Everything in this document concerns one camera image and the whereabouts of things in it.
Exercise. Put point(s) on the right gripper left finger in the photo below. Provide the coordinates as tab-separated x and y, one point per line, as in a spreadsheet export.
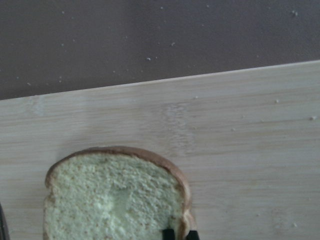
168	234

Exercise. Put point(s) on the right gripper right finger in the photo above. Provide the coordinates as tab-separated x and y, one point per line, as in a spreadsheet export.
192	235

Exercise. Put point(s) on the bread slice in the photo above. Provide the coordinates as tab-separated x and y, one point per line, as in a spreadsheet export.
116	193

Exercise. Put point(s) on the wooden cutting board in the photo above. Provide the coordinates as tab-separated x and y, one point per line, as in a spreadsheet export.
248	142

